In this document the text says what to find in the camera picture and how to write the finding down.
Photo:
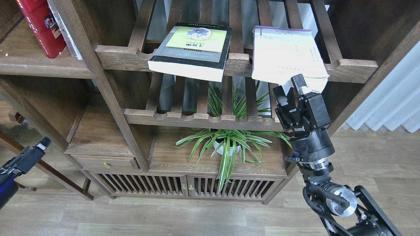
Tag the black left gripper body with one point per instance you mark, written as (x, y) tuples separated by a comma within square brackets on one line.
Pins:
[(7, 185)]

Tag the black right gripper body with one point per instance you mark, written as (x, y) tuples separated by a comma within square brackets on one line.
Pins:
[(311, 142)]

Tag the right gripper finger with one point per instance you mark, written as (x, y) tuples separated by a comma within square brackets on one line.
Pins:
[(300, 85), (281, 98)]

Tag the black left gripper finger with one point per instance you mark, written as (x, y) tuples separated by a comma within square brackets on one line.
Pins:
[(28, 157)]

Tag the white and purple book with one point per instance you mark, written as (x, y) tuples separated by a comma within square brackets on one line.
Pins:
[(281, 53)]

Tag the red book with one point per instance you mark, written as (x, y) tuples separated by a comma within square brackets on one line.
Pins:
[(44, 26)]

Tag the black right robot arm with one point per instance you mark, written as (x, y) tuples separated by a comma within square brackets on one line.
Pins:
[(342, 210)]

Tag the white book in shelf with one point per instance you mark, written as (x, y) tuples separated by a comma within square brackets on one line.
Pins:
[(67, 37)]

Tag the green spider plant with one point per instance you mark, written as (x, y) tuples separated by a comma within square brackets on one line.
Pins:
[(231, 143)]

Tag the dark wooden furniture at left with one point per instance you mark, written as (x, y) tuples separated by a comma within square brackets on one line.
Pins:
[(16, 133)]

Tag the white curtain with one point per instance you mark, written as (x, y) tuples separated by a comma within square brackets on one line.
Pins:
[(395, 103)]

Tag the green and black book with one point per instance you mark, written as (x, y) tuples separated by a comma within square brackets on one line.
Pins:
[(193, 50)]

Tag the dark wooden bookshelf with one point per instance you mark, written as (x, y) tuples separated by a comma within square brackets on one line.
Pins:
[(105, 108)]

